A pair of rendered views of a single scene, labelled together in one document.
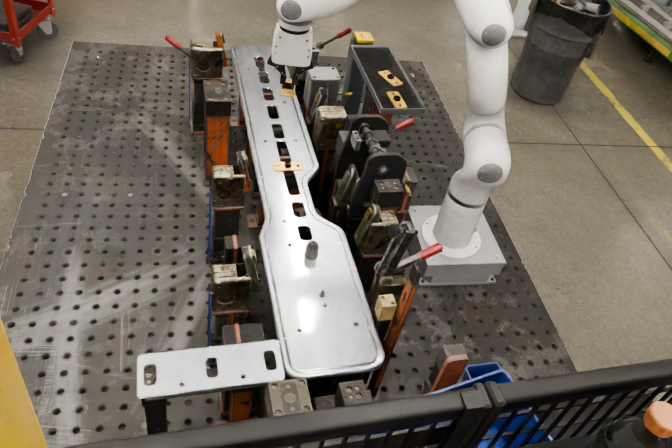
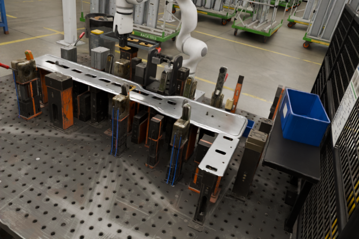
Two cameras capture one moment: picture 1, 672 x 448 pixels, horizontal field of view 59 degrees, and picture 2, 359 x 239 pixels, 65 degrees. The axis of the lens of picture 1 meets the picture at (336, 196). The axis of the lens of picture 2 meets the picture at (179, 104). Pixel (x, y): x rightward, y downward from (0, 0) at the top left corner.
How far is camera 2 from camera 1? 112 cm
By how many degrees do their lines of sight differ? 42
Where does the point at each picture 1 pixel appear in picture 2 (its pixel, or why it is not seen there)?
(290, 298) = (202, 120)
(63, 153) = not seen: outside the picture
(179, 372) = (216, 160)
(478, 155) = (198, 46)
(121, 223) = (54, 170)
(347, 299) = (213, 111)
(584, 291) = not seen: hidden behind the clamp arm
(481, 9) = not seen: outside the picture
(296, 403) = (261, 134)
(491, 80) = (195, 14)
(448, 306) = not seen: hidden behind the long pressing
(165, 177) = (44, 142)
